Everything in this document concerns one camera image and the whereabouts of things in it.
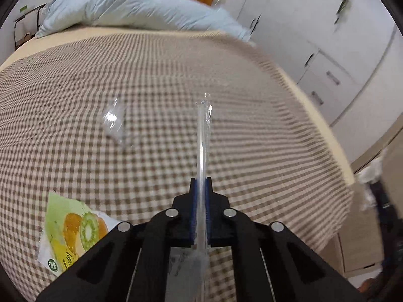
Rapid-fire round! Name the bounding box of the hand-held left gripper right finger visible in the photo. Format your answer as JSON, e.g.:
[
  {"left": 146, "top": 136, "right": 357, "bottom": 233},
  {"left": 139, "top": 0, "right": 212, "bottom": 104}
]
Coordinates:
[{"left": 205, "top": 176, "right": 367, "bottom": 302}]

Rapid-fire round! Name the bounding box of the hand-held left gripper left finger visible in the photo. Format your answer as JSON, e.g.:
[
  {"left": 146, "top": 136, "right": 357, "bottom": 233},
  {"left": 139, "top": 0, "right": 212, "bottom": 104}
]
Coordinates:
[{"left": 36, "top": 178, "right": 200, "bottom": 302}]

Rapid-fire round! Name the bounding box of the white tissue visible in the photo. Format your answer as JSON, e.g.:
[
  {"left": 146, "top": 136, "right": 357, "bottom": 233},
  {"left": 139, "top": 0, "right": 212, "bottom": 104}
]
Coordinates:
[{"left": 357, "top": 151, "right": 389, "bottom": 211}]

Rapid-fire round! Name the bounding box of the clear plastic wrapper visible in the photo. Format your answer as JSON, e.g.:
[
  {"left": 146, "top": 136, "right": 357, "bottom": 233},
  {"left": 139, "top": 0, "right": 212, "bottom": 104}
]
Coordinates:
[{"left": 101, "top": 97, "right": 133, "bottom": 147}]

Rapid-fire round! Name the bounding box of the white green fruit print packet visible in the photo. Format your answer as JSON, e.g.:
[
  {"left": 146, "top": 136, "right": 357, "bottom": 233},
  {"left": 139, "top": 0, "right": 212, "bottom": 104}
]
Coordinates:
[{"left": 37, "top": 190, "right": 109, "bottom": 277}]

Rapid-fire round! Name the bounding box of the wooden bed with checkered sheet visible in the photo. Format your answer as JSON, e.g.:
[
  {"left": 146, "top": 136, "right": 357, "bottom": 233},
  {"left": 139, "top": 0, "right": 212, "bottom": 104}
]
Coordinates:
[{"left": 0, "top": 30, "right": 355, "bottom": 302}]

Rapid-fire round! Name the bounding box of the light blue duvet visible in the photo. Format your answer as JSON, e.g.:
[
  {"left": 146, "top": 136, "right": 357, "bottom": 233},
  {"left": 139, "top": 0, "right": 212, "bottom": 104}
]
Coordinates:
[{"left": 35, "top": 0, "right": 254, "bottom": 43}]

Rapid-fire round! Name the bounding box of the white wardrobe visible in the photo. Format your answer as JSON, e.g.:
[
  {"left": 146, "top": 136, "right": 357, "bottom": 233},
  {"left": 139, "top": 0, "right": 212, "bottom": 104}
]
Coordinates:
[{"left": 217, "top": 0, "right": 399, "bottom": 126}]

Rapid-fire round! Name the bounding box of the hanging beige bag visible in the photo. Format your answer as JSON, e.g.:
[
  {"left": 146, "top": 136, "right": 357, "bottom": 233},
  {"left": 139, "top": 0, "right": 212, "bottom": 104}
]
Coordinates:
[{"left": 334, "top": 0, "right": 353, "bottom": 25}]

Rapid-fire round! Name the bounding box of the black frame bedside table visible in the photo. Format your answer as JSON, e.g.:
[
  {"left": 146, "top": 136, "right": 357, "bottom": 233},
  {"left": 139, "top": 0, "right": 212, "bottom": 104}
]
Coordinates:
[{"left": 14, "top": 3, "right": 47, "bottom": 49}]

